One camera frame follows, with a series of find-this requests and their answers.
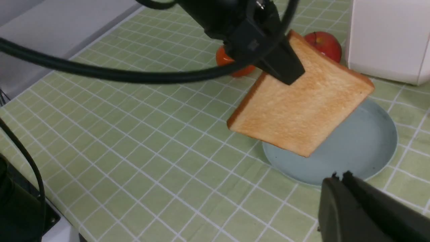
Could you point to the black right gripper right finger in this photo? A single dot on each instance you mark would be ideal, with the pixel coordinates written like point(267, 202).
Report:
point(399, 222)

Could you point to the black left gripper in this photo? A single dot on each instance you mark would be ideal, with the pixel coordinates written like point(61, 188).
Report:
point(244, 26)

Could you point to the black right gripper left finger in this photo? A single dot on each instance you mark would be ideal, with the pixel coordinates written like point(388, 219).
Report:
point(341, 218)

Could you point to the toast slice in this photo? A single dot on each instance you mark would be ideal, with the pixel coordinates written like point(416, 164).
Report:
point(299, 117)

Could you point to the red apple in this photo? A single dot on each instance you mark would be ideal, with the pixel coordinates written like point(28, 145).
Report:
point(326, 43)

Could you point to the light blue plate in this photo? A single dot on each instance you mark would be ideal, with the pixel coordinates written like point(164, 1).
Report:
point(363, 144)

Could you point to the white toaster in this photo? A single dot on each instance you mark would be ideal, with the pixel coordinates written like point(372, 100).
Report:
point(389, 39)

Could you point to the black base block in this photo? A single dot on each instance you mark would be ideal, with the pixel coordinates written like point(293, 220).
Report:
point(21, 217)

